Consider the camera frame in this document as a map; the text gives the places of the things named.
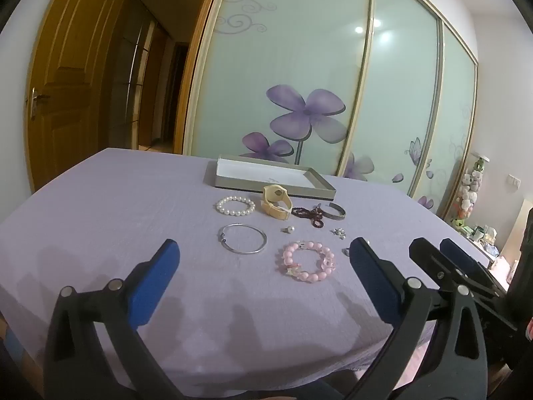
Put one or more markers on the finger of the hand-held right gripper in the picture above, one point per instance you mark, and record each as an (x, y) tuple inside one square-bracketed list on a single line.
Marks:
[(456, 254), (433, 262)]

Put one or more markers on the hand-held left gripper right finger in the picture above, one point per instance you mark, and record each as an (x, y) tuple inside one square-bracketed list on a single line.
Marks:
[(374, 279)]

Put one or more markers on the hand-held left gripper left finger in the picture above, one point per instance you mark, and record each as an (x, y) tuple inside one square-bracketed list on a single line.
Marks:
[(154, 283)]

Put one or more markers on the silver earrings cluster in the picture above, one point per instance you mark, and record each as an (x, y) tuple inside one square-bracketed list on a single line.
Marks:
[(339, 232)]

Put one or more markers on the thin silver bangle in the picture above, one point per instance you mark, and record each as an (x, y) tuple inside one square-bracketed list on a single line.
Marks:
[(223, 239)]

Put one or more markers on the grey jewelry box white lining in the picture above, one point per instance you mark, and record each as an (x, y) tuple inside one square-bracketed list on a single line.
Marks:
[(266, 173)]

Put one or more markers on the plush toy bouquet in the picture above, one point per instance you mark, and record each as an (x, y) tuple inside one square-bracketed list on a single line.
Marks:
[(468, 191)]

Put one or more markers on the silver open cuff bangle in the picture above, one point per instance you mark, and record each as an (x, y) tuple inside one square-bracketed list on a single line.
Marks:
[(335, 216)]

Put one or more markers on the purple tablecloth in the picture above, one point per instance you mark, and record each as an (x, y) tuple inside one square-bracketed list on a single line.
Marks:
[(125, 200)]

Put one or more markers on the beige wrist watch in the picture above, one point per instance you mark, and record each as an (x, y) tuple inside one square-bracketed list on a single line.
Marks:
[(275, 193)]

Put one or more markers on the wardrobe door petals print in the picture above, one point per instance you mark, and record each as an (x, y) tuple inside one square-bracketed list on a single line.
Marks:
[(454, 112)]

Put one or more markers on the wardrobe door butterfly print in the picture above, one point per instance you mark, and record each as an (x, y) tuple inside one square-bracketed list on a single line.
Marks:
[(395, 91)]

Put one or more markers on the wooden door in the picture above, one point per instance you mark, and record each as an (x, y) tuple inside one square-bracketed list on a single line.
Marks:
[(70, 91)]

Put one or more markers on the wardrobe door large flowers print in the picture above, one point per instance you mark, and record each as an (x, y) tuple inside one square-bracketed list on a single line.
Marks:
[(258, 50)]

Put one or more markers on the white wall switch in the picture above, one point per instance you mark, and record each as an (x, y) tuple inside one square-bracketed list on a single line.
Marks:
[(515, 181)]

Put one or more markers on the wooden door frame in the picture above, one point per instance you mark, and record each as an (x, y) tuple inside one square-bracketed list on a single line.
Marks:
[(192, 71)]

